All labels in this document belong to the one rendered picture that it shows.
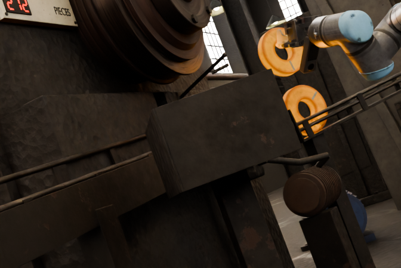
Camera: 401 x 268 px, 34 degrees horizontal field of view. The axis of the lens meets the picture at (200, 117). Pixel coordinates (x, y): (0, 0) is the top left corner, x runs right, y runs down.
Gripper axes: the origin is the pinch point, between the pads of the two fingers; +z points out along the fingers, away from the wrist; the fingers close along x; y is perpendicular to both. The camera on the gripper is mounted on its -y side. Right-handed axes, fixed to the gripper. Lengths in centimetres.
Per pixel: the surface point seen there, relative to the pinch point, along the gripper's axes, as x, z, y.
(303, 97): 0.2, -7.0, -17.0
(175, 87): 35.3, 8.6, -5.0
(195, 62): 37.7, -10.6, 1.9
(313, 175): 16.0, -24.4, -36.2
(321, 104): -5.6, -8.1, -20.7
